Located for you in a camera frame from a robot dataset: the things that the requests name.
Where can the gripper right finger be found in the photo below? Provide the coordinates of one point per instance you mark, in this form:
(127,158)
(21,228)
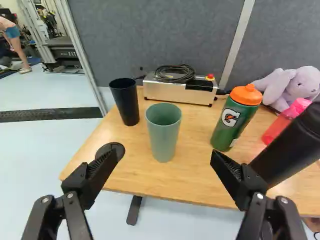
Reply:
(250,190)

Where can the green plastic cup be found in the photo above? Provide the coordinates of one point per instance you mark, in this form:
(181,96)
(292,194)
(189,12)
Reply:
(163,140)

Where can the grey partition wall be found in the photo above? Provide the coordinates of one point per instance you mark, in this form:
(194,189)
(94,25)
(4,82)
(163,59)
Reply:
(155,35)

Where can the black plastic cup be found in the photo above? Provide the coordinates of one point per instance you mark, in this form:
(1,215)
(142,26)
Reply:
(127,105)

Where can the purple plush bunny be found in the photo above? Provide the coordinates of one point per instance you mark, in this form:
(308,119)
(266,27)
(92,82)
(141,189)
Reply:
(297,85)

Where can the large black bottle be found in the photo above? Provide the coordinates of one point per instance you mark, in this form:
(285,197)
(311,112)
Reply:
(292,147)

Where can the silver metal box, red button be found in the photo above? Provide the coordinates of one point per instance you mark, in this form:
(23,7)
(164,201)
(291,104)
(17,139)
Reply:
(172,91)

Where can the green bottle with orange cap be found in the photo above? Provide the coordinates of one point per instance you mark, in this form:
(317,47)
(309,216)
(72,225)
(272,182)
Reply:
(230,122)

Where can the person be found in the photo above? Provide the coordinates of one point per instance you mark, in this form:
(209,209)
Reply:
(12,32)

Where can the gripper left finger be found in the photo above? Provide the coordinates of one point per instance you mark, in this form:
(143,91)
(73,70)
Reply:
(75,187)

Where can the wooden table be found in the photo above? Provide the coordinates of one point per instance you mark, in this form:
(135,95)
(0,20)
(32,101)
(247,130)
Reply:
(187,180)

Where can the pink translucent bottle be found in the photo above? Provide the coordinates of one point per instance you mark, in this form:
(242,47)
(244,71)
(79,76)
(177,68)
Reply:
(277,127)

